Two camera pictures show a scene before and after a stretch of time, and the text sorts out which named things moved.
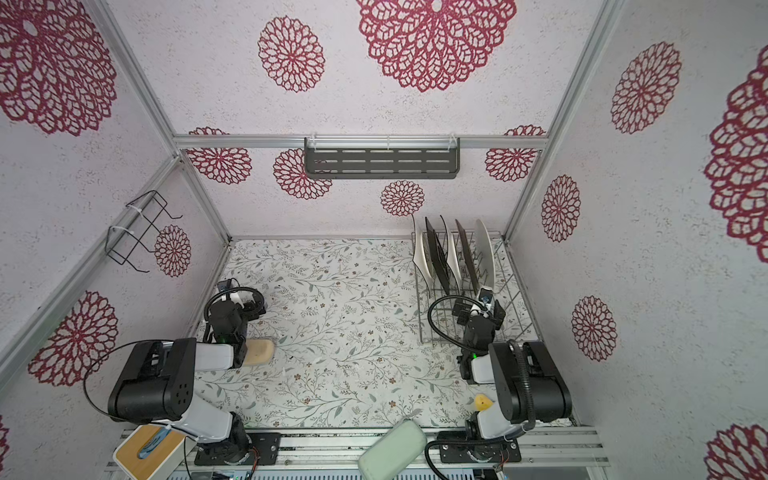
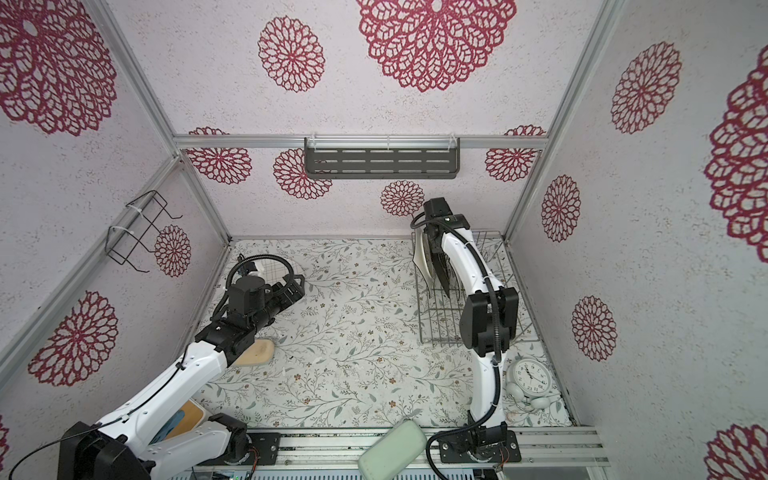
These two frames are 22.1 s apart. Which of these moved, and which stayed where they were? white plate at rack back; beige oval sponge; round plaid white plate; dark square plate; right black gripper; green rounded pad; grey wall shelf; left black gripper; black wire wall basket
Moved: round plaid white plate; left black gripper; right black gripper
Stayed: dark square plate; green rounded pad; black wire wall basket; beige oval sponge; white plate at rack back; grey wall shelf
